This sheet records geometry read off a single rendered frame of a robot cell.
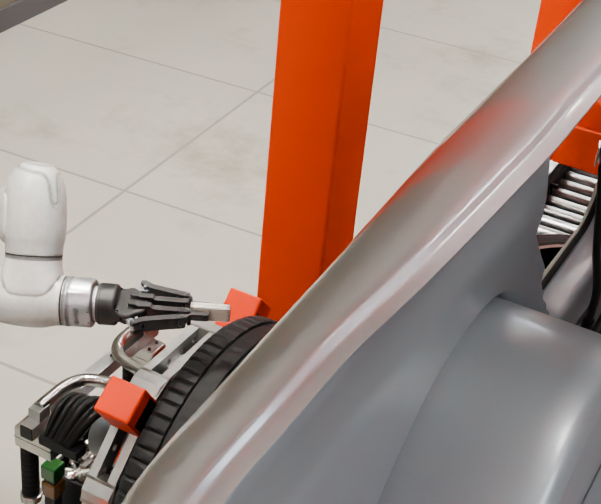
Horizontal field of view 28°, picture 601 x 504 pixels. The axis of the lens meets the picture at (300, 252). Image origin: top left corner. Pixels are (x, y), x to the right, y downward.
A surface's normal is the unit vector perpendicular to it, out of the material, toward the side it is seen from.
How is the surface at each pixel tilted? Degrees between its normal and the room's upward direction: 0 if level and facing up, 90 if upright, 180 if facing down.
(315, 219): 90
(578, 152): 90
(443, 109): 0
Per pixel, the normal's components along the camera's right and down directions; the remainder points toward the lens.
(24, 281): 0.01, 0.01
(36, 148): 0.08, -0.84
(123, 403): -0.21, -0.44
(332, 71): -0.48, 0.43
